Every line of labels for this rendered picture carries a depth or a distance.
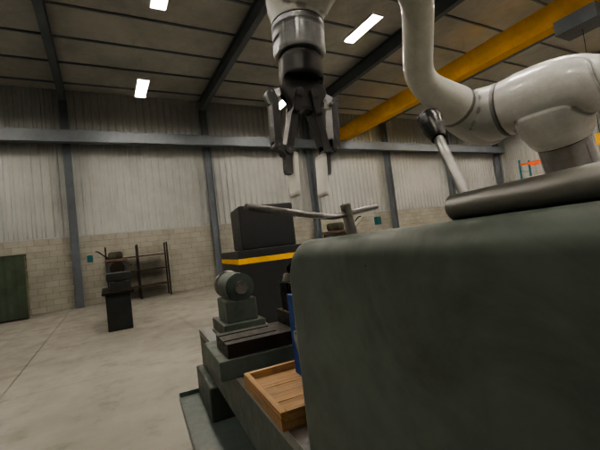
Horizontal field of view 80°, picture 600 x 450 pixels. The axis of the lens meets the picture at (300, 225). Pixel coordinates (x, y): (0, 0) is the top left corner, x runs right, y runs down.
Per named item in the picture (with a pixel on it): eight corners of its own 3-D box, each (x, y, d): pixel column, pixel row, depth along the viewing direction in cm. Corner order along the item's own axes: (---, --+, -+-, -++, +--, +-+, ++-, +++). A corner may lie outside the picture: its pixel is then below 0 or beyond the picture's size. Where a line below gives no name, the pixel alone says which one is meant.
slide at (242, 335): (348, 330, 128) (346, 317, 128) (228, 359, 110) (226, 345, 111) (324, 322, 144) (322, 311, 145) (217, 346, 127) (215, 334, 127)
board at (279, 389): (416, 386, 90) (414, 370, 90) (282, 432, 75) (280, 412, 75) (352, 357, 117) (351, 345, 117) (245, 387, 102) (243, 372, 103)
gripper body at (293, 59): (312, 73, 67) (316, 121, 66) (269, 66, 63) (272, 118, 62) (332, 51, 60) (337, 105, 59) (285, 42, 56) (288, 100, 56)
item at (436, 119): (457, 140, 45) (452, 103, 46) (437, 140, 44) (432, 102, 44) (433, 149, 49) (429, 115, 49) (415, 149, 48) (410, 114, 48)
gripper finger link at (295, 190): (297, 151, 58) (294, 151, 58) (301, 195, 57) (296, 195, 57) (291, 156, 61) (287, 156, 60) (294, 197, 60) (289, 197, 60)
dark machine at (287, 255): (325, 322, 554) (309, 196, 564) (246, 338, 512) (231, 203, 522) (288, 307, 724) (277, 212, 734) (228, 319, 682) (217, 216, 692)
